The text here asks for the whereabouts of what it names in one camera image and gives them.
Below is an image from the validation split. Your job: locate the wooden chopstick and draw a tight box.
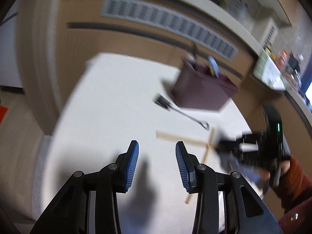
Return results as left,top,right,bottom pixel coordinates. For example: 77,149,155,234
185,127,216,204
155,130,217,148

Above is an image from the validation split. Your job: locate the small shovel spoon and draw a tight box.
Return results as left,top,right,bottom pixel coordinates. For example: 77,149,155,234
154,94,210,130

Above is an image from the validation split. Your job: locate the blue plastic spoon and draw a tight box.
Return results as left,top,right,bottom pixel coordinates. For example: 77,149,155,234
207,56,219,78

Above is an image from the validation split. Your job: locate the dark steel spoon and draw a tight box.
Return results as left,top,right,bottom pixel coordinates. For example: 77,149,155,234
189,42,199,65

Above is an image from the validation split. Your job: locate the red knitted sleeve forearm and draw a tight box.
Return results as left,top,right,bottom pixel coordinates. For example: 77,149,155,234
273,157,311,233

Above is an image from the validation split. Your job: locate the person right hand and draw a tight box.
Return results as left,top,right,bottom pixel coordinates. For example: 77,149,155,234
238,156,291,189

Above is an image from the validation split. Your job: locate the white tablecloth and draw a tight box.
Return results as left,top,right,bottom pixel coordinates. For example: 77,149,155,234
40,53,250,233

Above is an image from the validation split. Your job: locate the purple plastic utensil holder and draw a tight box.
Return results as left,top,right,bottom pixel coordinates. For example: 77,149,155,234
171,57,238,111

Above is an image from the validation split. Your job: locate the green checked towel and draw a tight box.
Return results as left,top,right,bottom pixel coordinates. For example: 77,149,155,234
252,51,286,91

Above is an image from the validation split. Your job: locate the orange snack bag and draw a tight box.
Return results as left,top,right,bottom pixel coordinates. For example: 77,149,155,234
276,50,288,71

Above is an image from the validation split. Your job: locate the grey ventilation grille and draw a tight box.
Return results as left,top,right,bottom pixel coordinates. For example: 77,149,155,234
101,0,238,61

